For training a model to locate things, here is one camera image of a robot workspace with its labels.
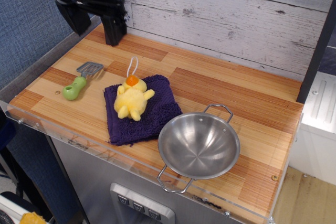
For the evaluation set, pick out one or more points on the yellow plush duck toy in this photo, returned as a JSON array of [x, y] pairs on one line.
[[133, 95]]

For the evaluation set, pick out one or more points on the green handled toy spatula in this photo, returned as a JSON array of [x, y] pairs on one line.
[[89, 68]]

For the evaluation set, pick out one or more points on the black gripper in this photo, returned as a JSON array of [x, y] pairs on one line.
[[112, 12]]

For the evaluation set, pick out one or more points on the purple folded towel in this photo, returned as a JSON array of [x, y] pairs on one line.
[[159, 110]]

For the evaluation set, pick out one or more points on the silver button control panel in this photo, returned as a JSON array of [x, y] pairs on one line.
[[132, 207]]

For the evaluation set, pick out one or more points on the dark right frame post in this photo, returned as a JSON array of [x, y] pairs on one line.
[[315, 61]]

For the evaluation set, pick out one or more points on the white side counter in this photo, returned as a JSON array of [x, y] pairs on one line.
[[313, 150]]

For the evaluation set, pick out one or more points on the yellow object at corner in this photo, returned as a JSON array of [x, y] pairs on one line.
[[32, 218]]

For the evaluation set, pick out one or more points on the silver metal bowl with handles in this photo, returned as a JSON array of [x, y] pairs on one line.
[[199, 146]]

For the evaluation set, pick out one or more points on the clear acrylic edge guard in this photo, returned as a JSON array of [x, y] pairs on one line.
[[247, 193]]

